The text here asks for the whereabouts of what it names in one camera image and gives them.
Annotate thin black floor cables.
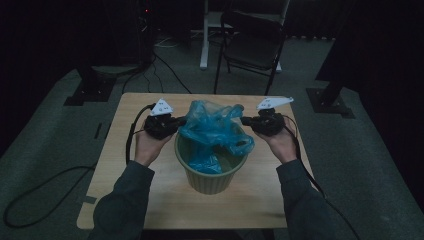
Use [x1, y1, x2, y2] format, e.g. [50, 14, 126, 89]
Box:
[121, 51, 193, 95]

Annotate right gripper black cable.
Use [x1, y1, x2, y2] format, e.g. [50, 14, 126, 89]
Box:
[282, 114, 362, 240]

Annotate green ribbed trash bin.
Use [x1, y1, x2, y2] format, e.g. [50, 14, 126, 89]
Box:
[174, 132, 250, 196]

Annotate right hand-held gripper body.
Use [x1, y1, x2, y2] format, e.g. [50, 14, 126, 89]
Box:
[251, 96, 295, 137]

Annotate long black floor cable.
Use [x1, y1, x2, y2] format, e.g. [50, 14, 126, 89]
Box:
[2, 164, 98, 230]

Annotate blue plastic bag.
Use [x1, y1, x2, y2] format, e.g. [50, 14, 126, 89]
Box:
[178, 99, 256, 175]

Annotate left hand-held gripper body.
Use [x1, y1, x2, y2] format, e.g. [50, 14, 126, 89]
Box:
[143, 97, 178, 141]

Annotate person's left hand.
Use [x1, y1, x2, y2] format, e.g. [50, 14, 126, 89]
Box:
[133, 120, 175, 168]

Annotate person's right hand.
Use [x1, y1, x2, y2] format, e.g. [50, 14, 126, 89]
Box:
[257, 117, 300, 165]

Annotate black folding chair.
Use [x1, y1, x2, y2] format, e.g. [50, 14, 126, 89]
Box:
[213, 9, 288, 97]

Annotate black stand with square base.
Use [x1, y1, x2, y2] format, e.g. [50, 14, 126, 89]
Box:
[305, 39, 357, 120]
[63, 63, 118, 107]

